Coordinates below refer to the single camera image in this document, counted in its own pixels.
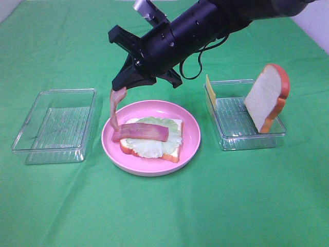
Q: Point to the yellow cheese slice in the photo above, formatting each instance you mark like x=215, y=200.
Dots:
x=211, y=93

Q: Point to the green lettuce leaf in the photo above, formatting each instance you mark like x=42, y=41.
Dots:
x=151, y=148

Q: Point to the clear plastic box left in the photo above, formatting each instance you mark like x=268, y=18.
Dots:
x=57, y=128

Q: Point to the pink round plate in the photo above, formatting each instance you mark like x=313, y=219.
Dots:
x=152, y=167

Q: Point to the toast bread slice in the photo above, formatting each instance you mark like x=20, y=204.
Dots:
x=267, y=97
x=172, y=155

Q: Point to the green tablecloth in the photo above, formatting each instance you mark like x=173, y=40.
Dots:
x=262, y=197

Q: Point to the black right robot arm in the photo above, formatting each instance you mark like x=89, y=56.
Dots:
x=207, y=21

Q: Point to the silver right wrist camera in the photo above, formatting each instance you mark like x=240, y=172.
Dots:
x=150, y=12

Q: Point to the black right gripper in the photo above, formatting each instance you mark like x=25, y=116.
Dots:
x=149, y=57

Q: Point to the clear plastic box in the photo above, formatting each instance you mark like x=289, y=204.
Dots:
x=232, y=123
x=57, y=128

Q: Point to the clear plastic box right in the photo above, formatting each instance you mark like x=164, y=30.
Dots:
x=232, y=123

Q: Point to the bacon strip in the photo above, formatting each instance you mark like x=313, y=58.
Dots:
x=115, y=98
x=139, y=130

